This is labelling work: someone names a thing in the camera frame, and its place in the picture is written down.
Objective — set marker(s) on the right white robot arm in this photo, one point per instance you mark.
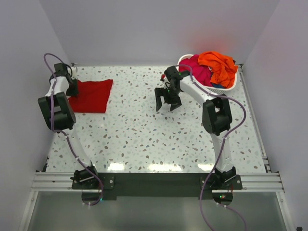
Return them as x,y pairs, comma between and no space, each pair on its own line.
216,118

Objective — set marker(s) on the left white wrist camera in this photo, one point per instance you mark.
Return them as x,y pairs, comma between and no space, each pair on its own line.
74,73

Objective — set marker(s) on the orange t shirt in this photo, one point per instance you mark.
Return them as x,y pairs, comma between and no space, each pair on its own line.
222,66

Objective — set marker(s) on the white laundry basket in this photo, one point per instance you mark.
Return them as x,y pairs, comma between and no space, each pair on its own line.
215,88

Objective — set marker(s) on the red t shirt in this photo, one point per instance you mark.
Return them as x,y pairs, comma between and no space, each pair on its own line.
93,96

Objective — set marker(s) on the aluminium frame rail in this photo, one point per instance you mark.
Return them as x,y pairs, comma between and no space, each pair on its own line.
245,182

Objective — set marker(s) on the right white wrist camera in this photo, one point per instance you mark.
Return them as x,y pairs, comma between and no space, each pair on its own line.
165,80

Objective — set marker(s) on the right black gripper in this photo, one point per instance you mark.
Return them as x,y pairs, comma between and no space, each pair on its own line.
161,92

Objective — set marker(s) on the magenta t shirt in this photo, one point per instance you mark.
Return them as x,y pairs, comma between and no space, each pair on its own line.
201,72

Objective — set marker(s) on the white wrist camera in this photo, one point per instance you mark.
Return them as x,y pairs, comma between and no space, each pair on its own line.
74,73
165,80

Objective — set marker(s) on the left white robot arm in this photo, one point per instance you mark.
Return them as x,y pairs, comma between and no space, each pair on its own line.
60,118

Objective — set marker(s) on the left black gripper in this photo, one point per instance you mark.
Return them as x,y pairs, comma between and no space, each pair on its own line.
74,92

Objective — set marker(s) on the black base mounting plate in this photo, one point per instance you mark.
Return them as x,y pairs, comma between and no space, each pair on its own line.
205,192

